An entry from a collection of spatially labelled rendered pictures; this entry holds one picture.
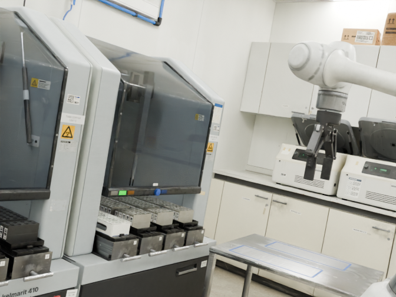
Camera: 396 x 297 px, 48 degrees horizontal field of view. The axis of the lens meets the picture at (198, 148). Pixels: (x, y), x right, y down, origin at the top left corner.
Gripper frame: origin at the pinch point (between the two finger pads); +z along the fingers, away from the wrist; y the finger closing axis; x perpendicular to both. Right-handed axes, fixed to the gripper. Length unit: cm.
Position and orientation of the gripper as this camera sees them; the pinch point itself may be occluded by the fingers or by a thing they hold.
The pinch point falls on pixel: (317, 175)
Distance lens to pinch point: 144.1
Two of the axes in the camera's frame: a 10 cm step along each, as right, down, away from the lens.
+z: -1.7, 9.8, 0.5
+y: 5.9, 0.6, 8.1
